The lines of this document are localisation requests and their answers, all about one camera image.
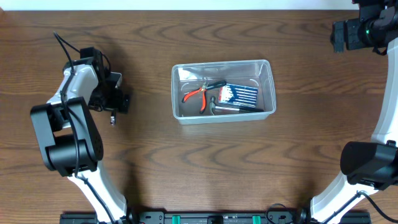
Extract red handled pliers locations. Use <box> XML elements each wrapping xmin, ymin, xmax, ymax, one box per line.
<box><xmin>182</xmin><ymin>81</ymin><xmax>208</xmax><ymax>114</ymax></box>

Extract small black handled hammer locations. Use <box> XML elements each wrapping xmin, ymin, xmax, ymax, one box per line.
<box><xmin>209</xmin><ymin>96</ymin><xmax>264</xmax><ymax>116</ymax></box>

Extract black yellow screwdriver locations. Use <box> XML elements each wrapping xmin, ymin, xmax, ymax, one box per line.
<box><xmin>205</xmin><ymin>81</ymin><xmax>226</xmax><ymax>90</ymax></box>

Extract precision screwdriver set case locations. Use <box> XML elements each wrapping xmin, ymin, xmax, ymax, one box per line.
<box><xmin>218</xmin><ymin>83</ymin><xmax>259</xmax><ymax>108</ymax></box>

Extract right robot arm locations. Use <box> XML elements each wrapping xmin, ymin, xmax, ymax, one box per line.
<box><xmin>293</xmin><ymin>0</ymin><xmax>397</xmax><ymax>223</ymax></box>

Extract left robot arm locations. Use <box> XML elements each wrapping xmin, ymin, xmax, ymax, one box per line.
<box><xmin>30</xmin><ymin>47</ymin><xmax>137</xmax><ymax>223</ymax></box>

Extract clear plastic container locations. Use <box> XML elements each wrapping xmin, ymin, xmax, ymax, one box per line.
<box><xmin>171</xmin><ymin>59</ymin><xmax>277</xmax><ymax>124</ymax></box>

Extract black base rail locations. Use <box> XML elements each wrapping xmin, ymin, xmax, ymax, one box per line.
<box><xmin>59</xmin><ymin>211</ymin><xmax>372</xmax><ymax>224</ymax></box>

